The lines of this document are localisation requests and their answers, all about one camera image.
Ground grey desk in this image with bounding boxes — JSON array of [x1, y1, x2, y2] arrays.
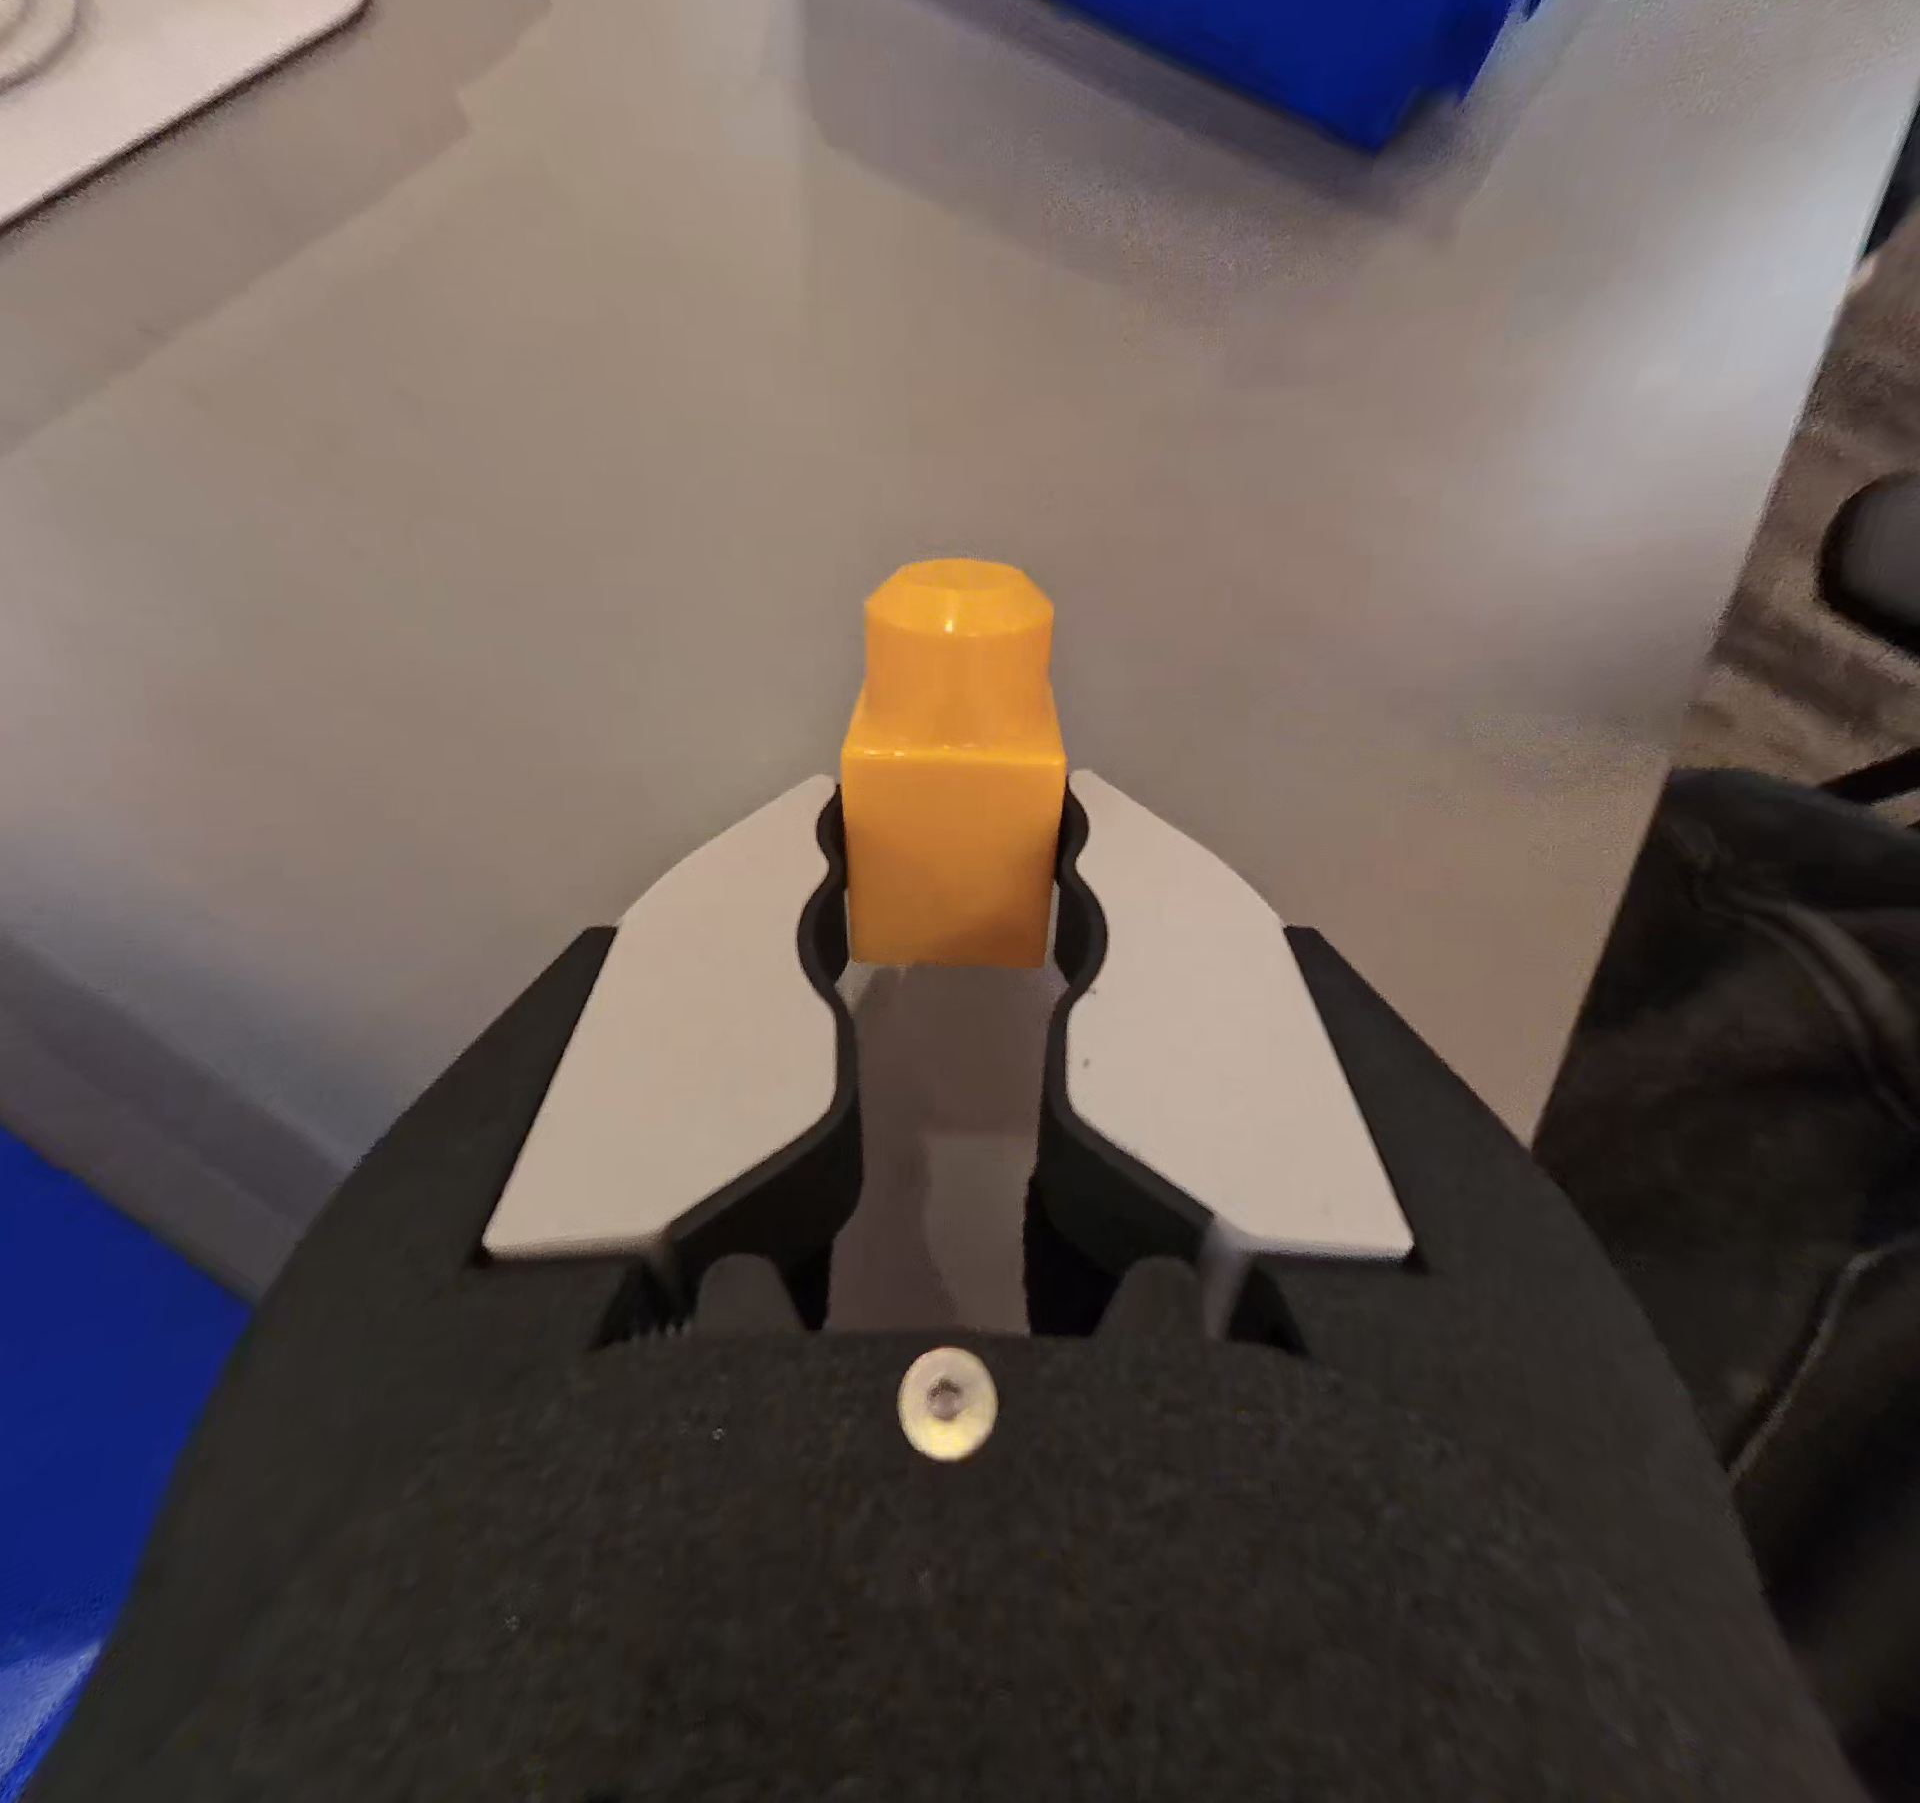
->
[[0, 0, 1920, 1303]]

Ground yellow toy block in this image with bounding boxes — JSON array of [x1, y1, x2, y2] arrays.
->
[[839, 559, 1066, 969]]

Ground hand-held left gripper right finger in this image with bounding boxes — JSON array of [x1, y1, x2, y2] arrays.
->
[[1024, 768, 1415, 1338]]

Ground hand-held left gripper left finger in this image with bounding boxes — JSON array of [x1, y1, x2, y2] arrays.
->
[[481, 770, 868, 1338]]

